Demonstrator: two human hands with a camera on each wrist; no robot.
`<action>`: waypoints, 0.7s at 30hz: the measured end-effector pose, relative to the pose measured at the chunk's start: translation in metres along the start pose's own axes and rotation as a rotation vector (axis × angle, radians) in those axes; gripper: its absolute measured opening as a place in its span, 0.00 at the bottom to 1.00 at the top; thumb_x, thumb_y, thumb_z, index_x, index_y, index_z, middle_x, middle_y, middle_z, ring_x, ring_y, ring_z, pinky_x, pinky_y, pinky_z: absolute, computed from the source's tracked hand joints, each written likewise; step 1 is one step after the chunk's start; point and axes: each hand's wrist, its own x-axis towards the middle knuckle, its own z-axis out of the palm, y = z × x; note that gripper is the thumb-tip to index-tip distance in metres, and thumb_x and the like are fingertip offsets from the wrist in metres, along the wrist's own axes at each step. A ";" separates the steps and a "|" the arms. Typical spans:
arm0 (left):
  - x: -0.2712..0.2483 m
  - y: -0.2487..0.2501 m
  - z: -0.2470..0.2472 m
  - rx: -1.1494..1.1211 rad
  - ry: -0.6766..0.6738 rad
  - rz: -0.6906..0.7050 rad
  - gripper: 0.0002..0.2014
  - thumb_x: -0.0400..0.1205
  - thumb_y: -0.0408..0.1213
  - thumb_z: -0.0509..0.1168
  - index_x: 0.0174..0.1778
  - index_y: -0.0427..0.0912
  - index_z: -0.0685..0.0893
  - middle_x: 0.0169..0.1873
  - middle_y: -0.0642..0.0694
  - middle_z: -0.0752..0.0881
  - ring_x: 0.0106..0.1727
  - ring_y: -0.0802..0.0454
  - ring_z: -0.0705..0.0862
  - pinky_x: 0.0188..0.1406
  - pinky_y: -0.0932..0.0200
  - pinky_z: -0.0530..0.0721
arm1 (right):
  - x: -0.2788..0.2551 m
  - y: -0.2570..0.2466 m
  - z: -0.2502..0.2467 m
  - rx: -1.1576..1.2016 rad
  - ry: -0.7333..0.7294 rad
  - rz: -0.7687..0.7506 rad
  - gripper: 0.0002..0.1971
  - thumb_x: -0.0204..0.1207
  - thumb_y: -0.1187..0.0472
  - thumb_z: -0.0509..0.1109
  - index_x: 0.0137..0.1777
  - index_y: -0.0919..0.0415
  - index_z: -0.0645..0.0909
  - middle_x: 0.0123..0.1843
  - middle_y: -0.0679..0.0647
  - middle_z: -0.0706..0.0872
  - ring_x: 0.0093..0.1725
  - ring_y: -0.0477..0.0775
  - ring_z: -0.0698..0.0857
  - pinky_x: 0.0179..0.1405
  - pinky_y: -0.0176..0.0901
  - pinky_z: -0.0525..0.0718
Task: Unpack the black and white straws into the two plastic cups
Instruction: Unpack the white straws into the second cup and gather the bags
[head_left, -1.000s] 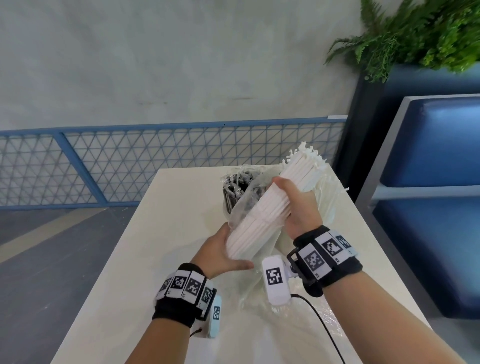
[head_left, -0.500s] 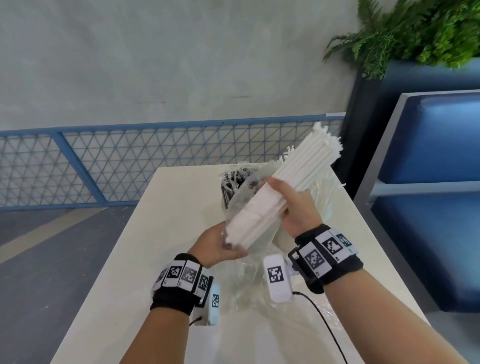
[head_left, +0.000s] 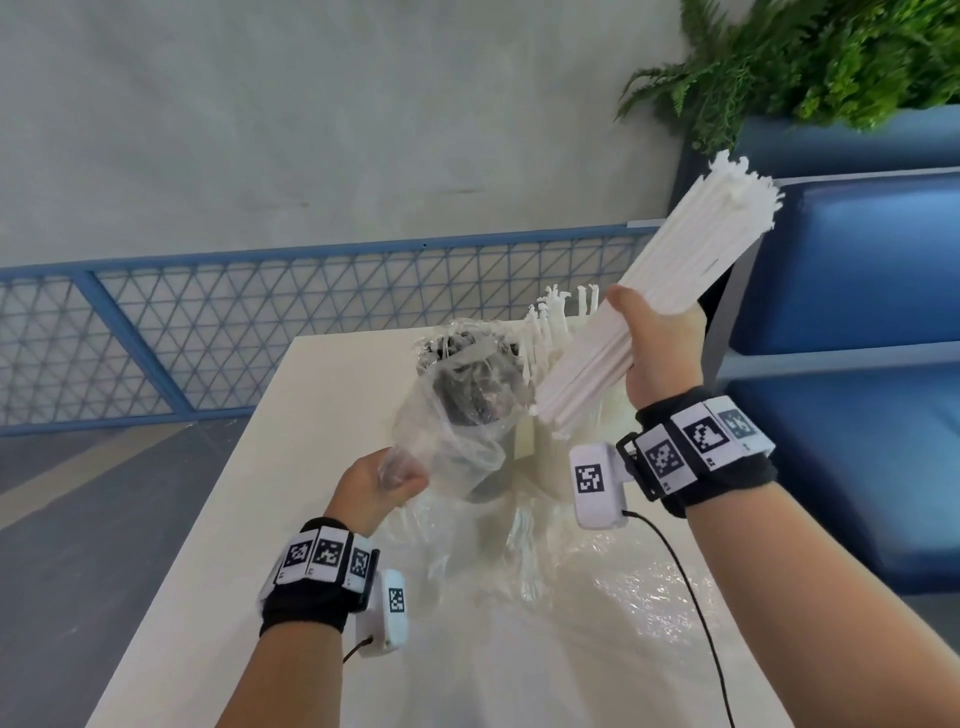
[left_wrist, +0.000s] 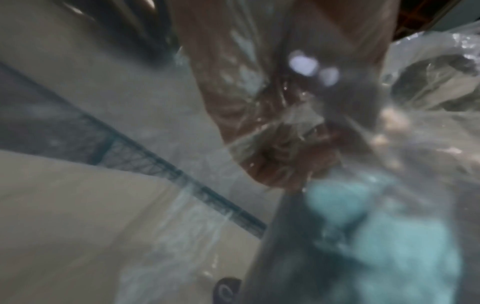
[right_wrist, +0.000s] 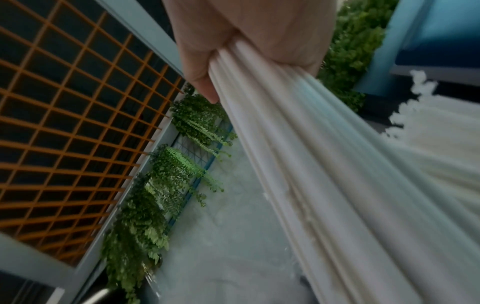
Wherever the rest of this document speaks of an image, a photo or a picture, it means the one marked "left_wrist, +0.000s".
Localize person's left hand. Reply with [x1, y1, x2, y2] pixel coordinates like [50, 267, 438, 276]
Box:
[168, 0, 402, 191]

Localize clear bag of white straws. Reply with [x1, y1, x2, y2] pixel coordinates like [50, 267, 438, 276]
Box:
[119, 0, 480, 304]

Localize blue mesh fence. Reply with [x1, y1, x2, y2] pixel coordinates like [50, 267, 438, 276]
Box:
[0, 63, 268, 239]

